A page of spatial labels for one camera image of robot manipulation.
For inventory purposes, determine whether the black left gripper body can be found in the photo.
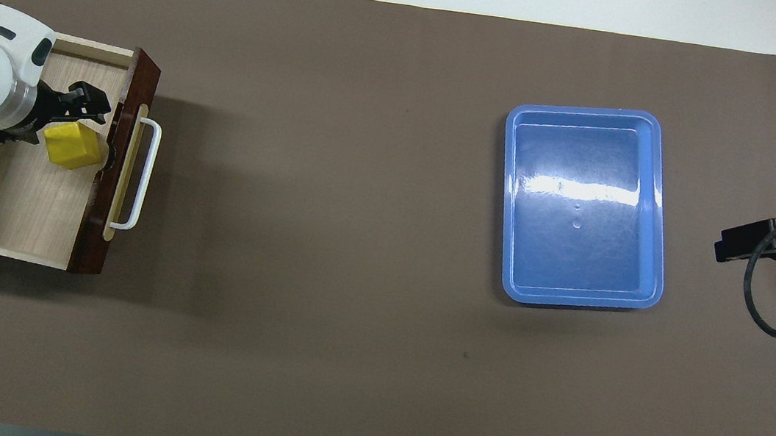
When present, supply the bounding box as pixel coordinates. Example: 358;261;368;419
20;82;73;135

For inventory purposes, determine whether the yellow cube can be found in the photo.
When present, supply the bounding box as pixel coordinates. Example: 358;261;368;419
40;118;111;174

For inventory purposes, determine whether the wooden drawer with white handle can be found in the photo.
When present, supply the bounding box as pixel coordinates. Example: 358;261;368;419
0;24;174;284

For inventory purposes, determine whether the blue plastic tray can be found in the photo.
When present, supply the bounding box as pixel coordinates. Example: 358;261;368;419
484;94;686;321

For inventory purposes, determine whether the brown table mat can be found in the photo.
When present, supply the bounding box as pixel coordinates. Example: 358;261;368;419
0;0;776;436

